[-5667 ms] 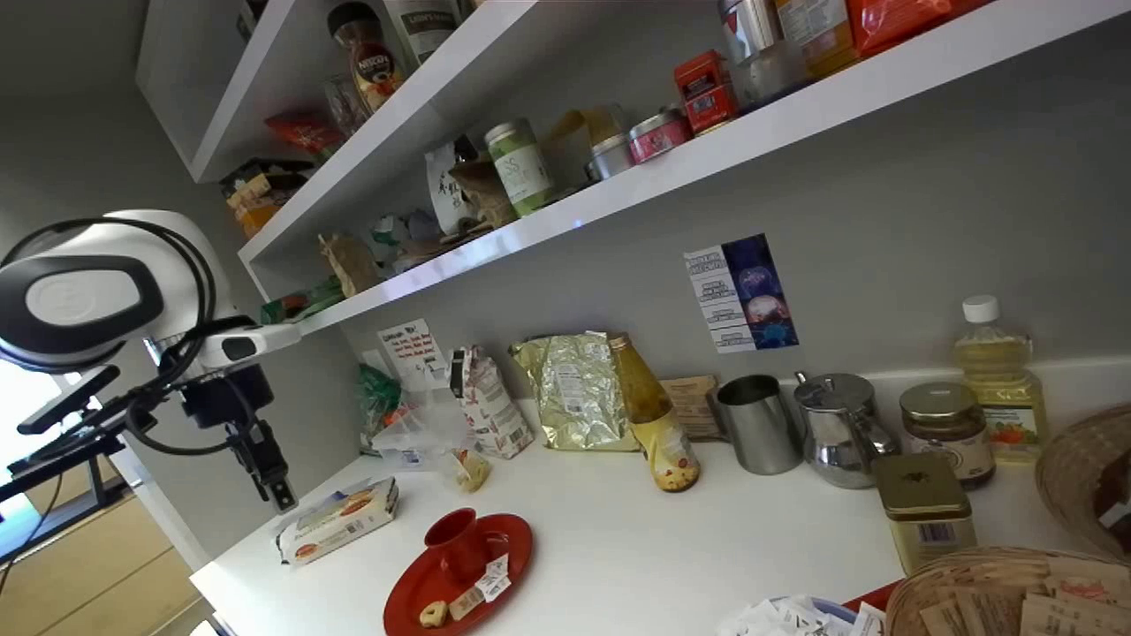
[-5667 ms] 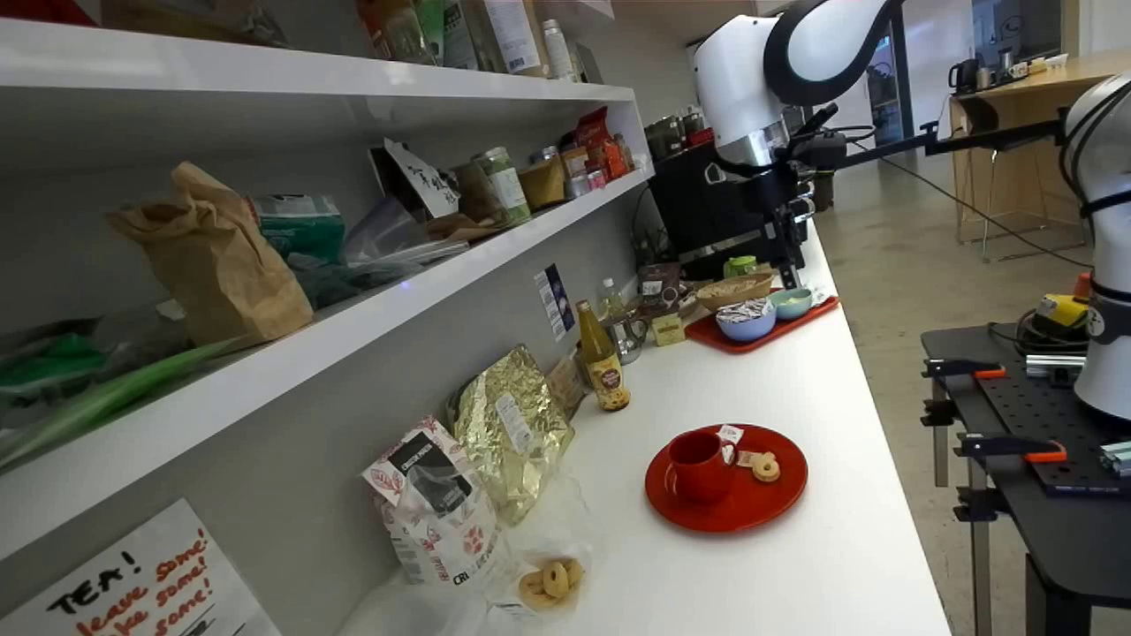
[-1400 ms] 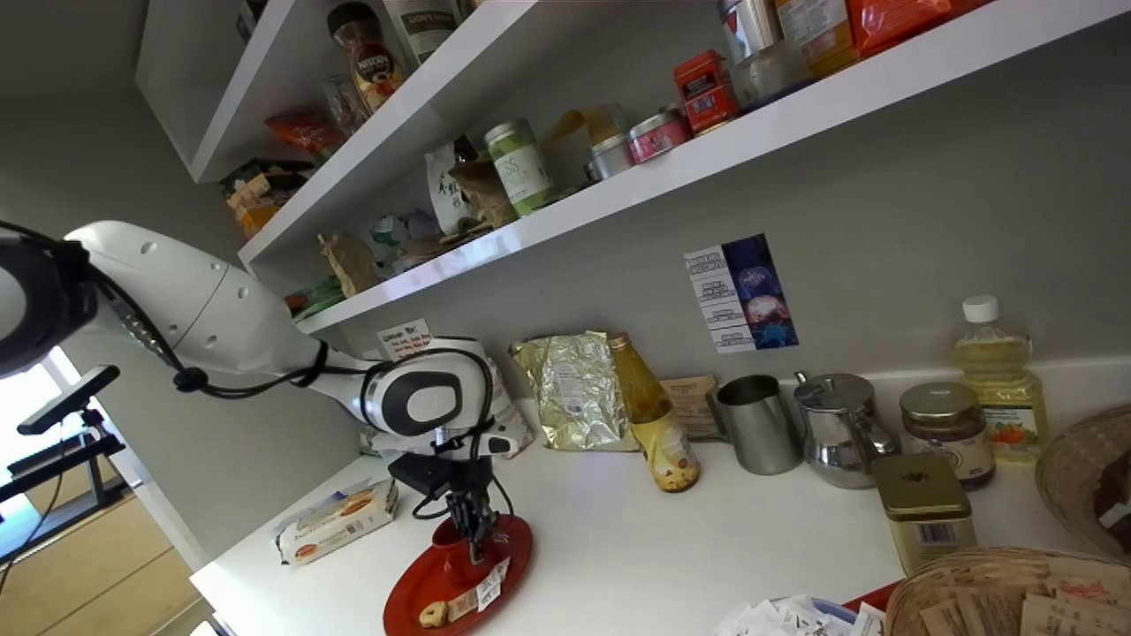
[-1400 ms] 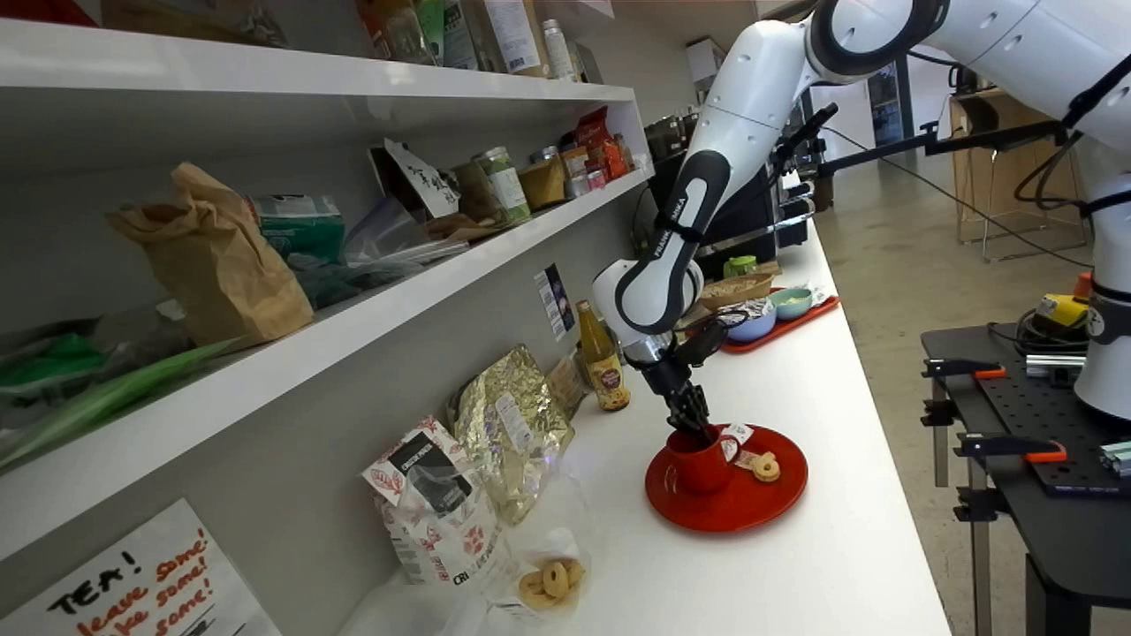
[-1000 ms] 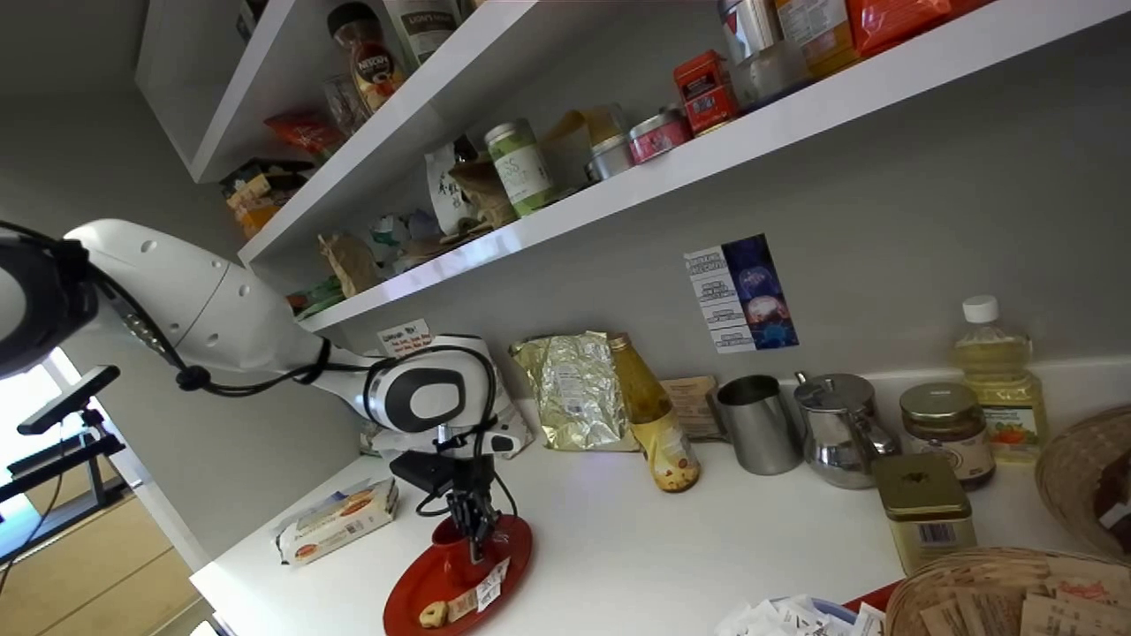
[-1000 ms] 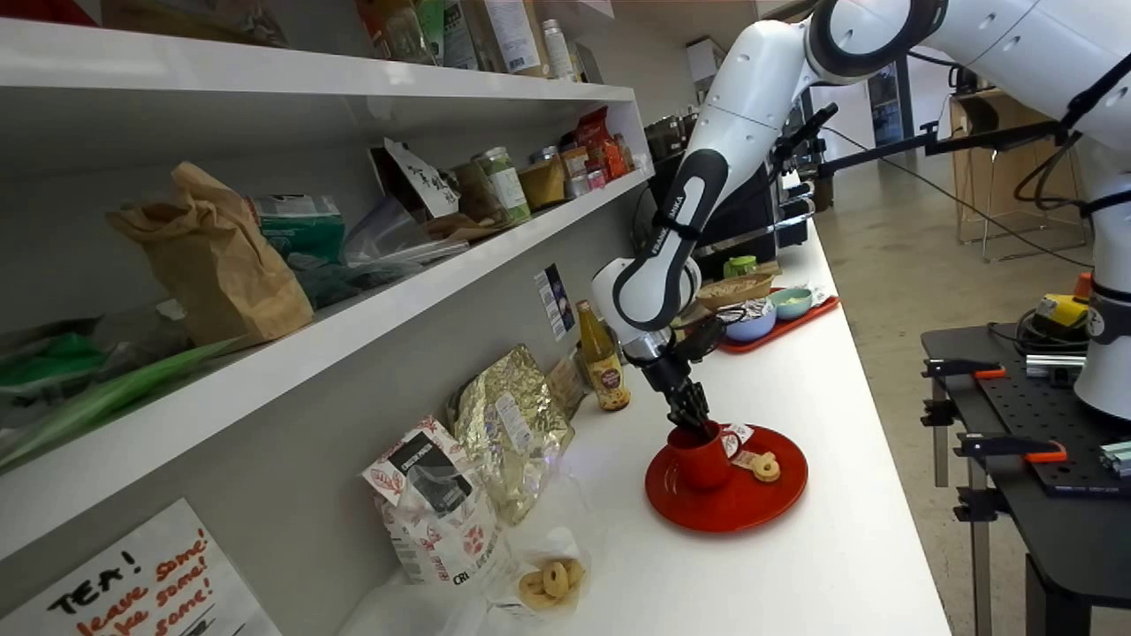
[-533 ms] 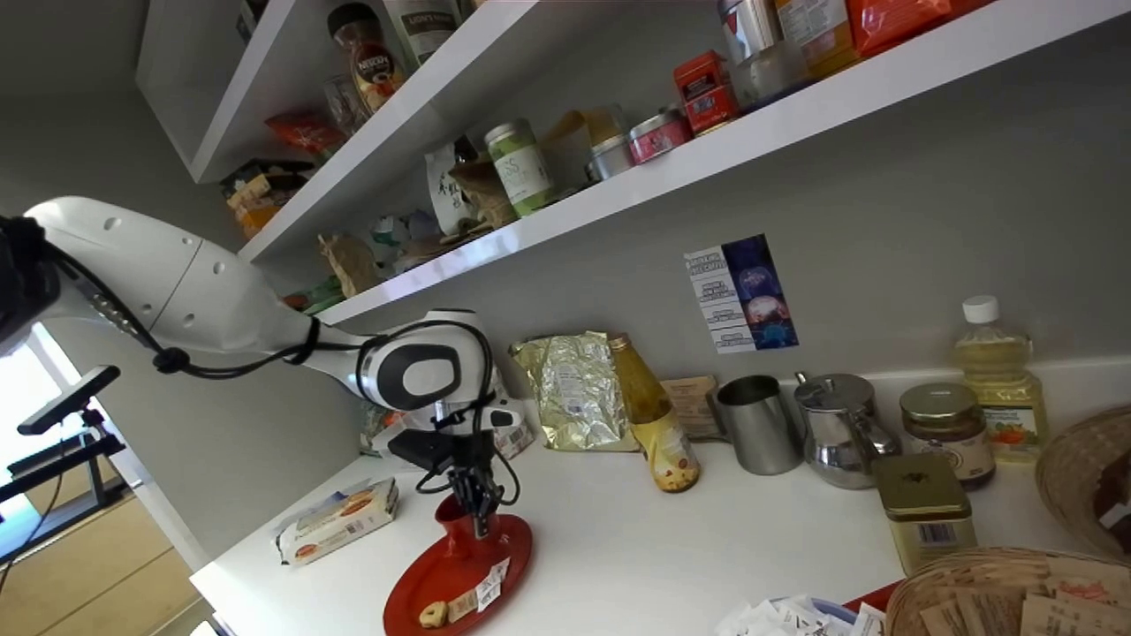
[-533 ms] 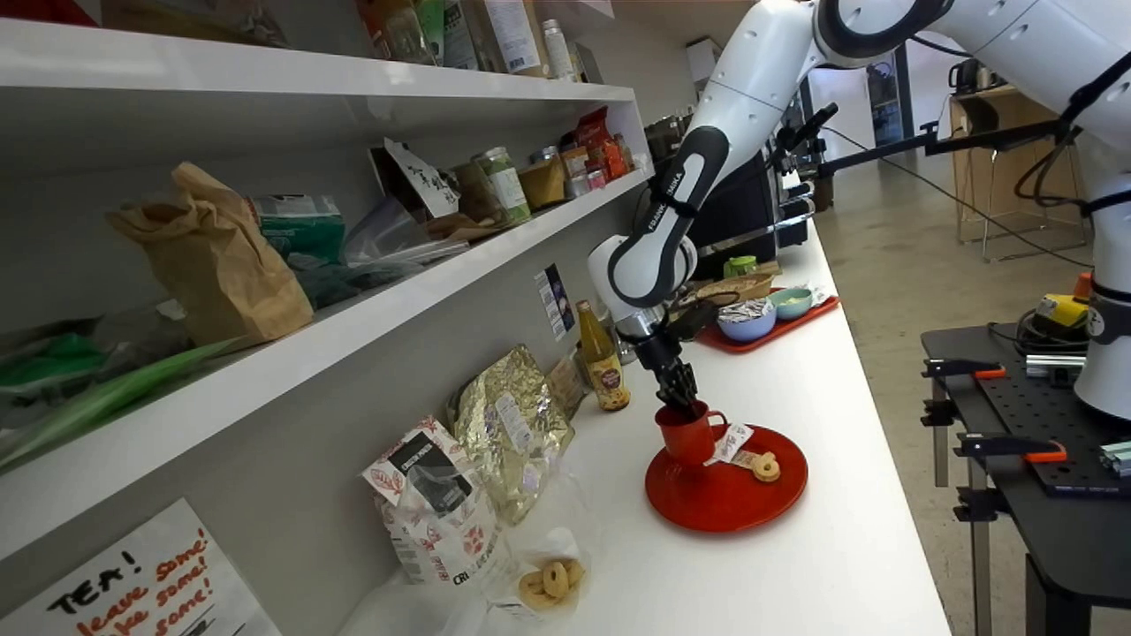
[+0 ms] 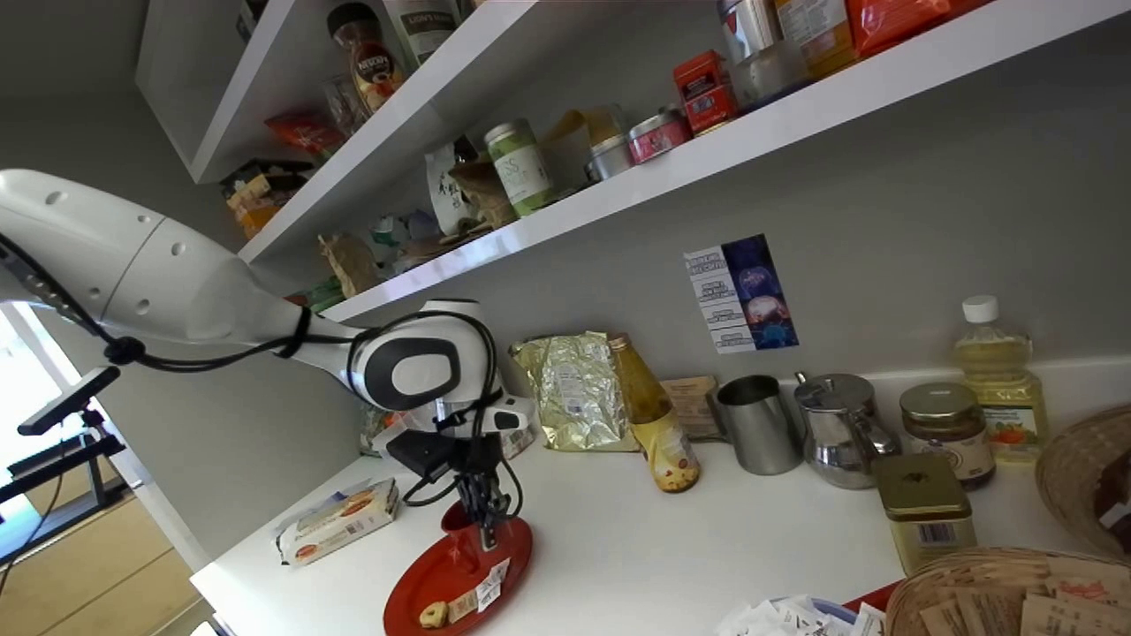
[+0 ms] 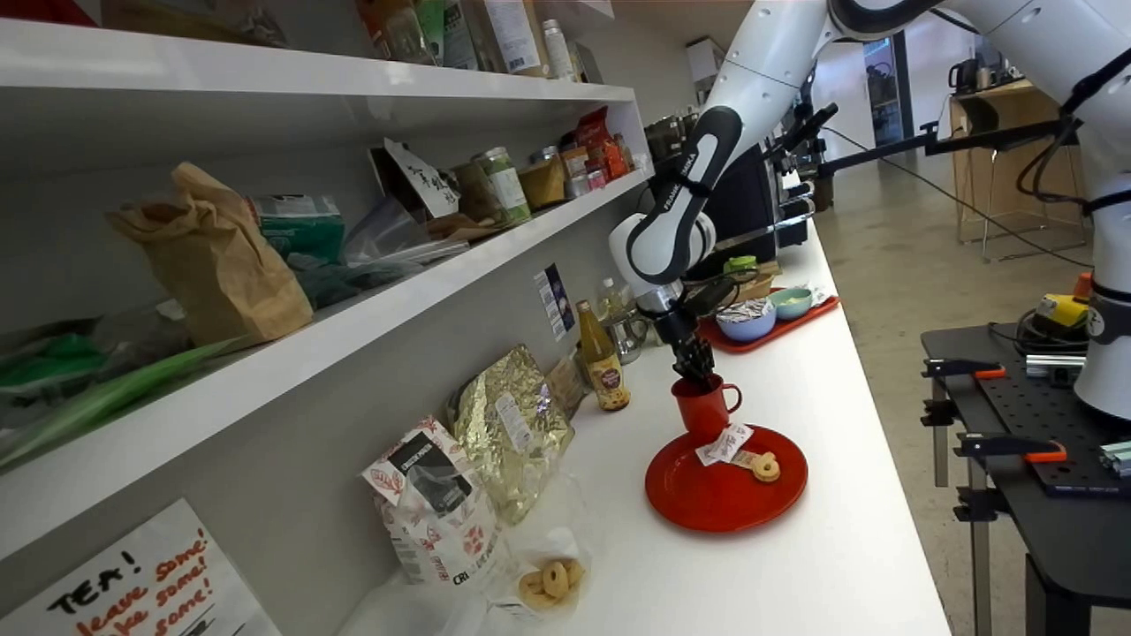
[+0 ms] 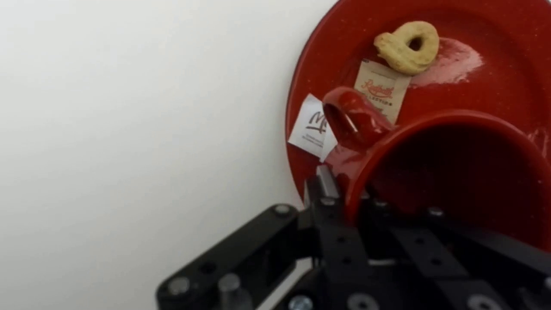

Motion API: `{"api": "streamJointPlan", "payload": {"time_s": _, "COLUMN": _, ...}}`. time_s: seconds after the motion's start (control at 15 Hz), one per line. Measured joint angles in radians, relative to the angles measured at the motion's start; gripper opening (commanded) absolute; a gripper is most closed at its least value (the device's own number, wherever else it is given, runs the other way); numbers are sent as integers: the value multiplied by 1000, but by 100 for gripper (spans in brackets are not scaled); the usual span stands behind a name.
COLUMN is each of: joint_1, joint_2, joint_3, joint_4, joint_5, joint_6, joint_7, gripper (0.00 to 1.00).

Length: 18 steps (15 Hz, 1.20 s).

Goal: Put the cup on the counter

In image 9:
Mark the orange snack packet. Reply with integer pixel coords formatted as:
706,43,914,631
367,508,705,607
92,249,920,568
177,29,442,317
846,0,985,64

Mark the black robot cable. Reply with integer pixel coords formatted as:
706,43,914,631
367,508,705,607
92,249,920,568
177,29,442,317
0,234,358,377

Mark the steel cup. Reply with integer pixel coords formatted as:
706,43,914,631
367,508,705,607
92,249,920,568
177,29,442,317
713,373,806,482

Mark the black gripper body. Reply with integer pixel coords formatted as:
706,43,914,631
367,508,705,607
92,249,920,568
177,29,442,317
387,428,513,501

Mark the red snack box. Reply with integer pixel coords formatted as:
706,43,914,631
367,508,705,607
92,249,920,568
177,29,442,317
670,51,742,134

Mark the gold lid glass jar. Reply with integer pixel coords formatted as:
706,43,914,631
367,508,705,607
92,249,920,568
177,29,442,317
899,377,1000,493

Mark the white shelf board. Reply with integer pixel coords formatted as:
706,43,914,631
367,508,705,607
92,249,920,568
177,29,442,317
136,0,541,188
234,0,1131,329

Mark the white sachet pile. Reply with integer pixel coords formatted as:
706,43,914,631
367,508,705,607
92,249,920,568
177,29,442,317
719,592,891,636

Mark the pink lid round tin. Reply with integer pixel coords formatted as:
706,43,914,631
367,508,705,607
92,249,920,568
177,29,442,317
625,108,692,167

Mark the blue and white wall sticker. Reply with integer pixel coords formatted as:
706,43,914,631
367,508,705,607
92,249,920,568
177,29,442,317
684,234,802,359

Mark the white butter box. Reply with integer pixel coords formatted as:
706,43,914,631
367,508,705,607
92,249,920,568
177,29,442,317
272,478,406,568

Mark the gold foil bag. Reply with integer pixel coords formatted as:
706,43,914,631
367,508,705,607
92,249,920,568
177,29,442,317
511,329,639,455

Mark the brown flat packet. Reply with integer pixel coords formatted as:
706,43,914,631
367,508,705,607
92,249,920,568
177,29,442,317
663,373,727,445

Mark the red rectangular tray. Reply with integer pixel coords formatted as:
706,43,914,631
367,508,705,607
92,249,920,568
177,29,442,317
848,579,908,614

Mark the wicker basket with tea packets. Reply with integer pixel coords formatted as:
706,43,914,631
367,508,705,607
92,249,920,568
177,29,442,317
884,546,1131,636

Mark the black tripod stand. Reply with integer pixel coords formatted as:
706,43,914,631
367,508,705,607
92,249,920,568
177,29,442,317
0,363,130,561

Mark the gold tin box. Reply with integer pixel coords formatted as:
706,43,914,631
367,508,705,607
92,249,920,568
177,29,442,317
871,454,983,579

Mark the yellowish glass jar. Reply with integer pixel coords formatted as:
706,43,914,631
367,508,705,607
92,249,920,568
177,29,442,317
541,110,614,190

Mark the white upper shelf board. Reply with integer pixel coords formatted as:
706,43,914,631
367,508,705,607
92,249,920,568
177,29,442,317
136,0,541,188

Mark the green lid white jar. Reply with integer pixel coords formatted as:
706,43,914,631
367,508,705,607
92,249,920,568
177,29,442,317
480,121,560,220

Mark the yellow bottle with label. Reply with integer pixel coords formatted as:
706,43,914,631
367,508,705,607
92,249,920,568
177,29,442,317
608,336,705,494

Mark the clear oil bottle white cap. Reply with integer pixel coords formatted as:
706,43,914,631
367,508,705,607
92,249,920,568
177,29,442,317
950,293,1054,463

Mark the red round plate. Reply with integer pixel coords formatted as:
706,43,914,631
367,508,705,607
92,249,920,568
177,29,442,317
381,507,539,636

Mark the white printed card pouch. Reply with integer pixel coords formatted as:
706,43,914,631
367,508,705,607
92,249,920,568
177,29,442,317
422,137,487,244

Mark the silver can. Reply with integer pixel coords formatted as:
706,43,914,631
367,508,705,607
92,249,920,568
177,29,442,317
719,0,809,110

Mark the white lower shelf board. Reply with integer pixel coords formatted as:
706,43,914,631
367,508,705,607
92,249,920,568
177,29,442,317
234,0,1131,329

